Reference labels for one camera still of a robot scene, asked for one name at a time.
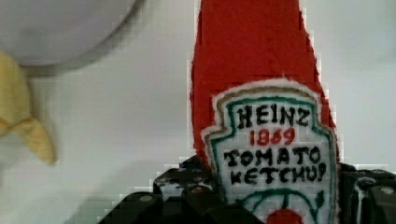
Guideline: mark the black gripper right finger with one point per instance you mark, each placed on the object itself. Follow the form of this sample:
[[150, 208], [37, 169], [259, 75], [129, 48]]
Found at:
[[366, 196]]

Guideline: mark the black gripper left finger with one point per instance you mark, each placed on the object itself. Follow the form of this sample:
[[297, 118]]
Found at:
[[187, 194]]

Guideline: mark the red felt ketchup bottle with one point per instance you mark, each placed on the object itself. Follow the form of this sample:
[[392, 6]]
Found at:
[[261, 121]]

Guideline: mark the lavender round plate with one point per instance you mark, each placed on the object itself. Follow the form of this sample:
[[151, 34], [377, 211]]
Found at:
[[44, 32]]

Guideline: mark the yellow peeled banana toy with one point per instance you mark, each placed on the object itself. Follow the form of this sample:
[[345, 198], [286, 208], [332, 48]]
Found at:
[[16, 110]]

